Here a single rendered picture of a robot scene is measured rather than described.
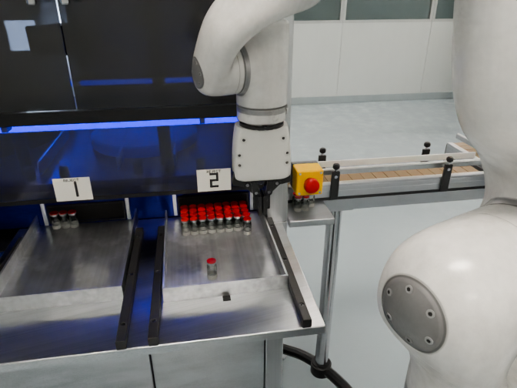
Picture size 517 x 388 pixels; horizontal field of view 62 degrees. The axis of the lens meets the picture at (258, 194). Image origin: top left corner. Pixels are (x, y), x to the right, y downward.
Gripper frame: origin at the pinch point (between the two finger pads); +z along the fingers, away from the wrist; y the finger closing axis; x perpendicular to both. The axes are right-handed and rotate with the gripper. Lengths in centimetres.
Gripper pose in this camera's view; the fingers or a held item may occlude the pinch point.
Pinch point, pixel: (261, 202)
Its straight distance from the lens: 79.3
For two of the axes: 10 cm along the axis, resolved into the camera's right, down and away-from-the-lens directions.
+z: 0.0, 9.0, 4.4
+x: 1.6, 4.3, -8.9
